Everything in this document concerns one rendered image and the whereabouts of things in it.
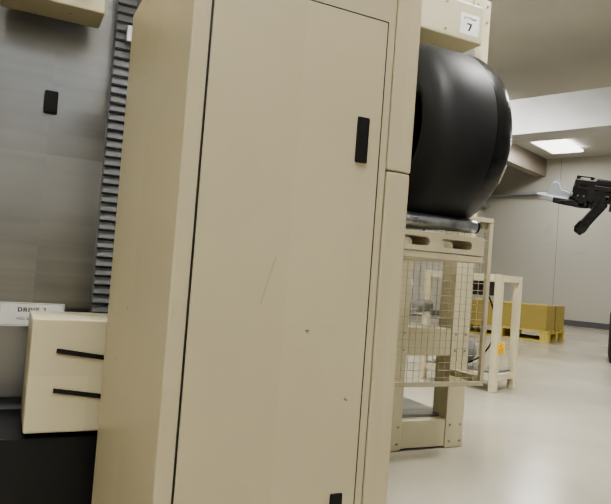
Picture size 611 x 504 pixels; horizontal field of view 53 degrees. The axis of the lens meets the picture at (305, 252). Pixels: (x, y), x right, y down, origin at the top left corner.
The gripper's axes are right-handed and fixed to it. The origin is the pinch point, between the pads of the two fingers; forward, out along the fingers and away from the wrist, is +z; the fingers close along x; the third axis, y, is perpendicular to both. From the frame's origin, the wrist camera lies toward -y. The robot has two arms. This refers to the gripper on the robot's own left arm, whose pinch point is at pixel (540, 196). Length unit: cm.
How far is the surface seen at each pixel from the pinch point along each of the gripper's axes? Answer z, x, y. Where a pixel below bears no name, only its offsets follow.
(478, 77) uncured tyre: 22.8, 2.1, 32.8
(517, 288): 19, -241, -120
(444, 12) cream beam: 48, -50, 53
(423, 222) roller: 29.9, 18.3, -8.8
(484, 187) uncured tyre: 15.6, 6.9, 1.8
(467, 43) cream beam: 40, -58, 42
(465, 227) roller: 19.5, 6.4, -11.5
